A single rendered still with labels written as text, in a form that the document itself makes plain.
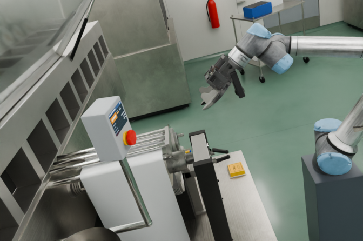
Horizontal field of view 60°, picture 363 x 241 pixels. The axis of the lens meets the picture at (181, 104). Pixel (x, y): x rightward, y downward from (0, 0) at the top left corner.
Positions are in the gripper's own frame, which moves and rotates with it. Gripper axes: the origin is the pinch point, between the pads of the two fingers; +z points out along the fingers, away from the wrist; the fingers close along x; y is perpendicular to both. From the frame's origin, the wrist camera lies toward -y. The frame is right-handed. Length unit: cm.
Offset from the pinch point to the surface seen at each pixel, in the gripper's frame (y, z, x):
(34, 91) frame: 53, 19, 19
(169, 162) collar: 9.0, 12.7, 28.9
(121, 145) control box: 32, -4, 59
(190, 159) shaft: 3.8, 8.4, 27.8
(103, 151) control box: 34, -1, 59
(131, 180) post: 26, 4, 57
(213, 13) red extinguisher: -81, -7, -431
